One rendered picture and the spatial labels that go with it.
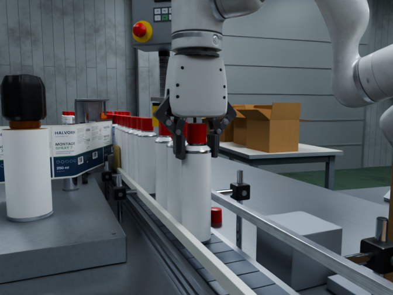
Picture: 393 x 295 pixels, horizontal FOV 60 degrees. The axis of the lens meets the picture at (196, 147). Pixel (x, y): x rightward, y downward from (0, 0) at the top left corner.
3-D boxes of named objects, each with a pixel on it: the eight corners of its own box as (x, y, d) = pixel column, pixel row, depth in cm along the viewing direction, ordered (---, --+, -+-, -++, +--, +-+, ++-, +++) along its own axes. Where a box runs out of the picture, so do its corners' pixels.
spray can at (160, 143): (152, 209, 78) (151, 119, 75) (174, 206, 80) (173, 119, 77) (159, 215, 73) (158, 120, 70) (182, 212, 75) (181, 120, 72)
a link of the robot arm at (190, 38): (211, 43, 61) (211, 59, 62) (165, 38, 58) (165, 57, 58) (234, 33, 54) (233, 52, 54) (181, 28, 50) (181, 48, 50)
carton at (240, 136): (219, 143, 326) (219, 104, 322) (267, 141, 342) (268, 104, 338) (238, 147, 283) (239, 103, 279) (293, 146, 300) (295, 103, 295)
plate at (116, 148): (113, 168, 122) (111, 143, 121) (114, 168, 122) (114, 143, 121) (117, 173, 112) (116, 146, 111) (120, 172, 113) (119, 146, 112)
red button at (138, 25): (135, 24, 95) (131, 22, 92) (148, 24, 95) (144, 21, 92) (135, 38, 96) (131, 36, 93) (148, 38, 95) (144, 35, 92)
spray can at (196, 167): (177, 236, 61) (176, 122, 59) (203, 232, 63) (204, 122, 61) (188, 247, 56) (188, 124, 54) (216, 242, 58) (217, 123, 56)
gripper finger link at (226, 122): (223, 118, 61) (222, 154, 62) (206, 118, 60) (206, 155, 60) (231, 118, 58) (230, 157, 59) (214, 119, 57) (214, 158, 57)
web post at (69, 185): (62, 188, 98) (58, 123, 95) (78, 187, 99) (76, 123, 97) (62, 192, 93) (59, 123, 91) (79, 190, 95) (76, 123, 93)
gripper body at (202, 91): (214, 54, 61) (214, 116, 62) (160, 50, 57) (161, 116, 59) (235, 47, 54) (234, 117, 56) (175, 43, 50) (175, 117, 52)
